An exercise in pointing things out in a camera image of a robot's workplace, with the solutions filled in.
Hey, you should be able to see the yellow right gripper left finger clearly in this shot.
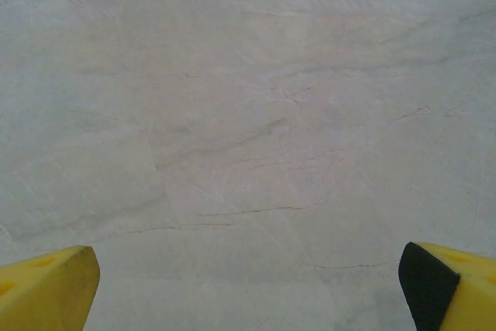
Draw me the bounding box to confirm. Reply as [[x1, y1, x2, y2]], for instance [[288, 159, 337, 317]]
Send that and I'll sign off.
[[0, 245, 101, 331]]

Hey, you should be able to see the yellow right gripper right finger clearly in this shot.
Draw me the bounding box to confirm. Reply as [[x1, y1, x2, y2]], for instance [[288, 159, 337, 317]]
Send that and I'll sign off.
[[398, 241, 496, 331]]

